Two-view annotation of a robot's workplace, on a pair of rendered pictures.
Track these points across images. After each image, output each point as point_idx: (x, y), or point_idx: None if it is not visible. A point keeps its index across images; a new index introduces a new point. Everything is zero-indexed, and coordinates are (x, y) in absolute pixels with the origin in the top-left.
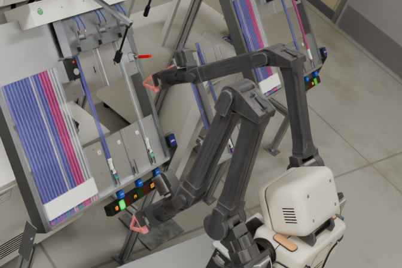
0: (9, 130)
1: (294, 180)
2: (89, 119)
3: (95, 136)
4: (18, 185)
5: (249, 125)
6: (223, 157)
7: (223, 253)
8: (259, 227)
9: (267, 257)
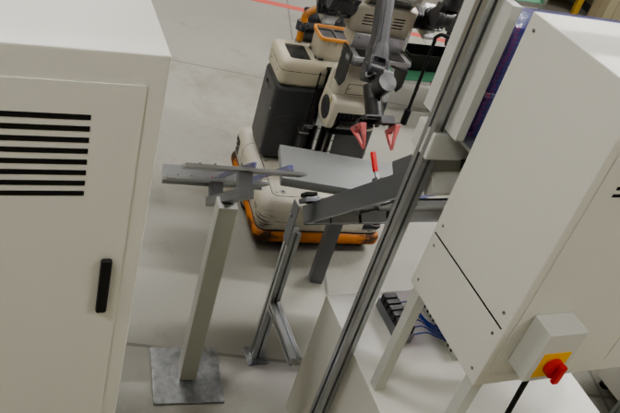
0: None
1: None
2: (346, 319)
3: (351, 296)
4: None
5: None
6: (235, 178)
7: (408, 57)
8: (414, 12)
9: (425, 4)
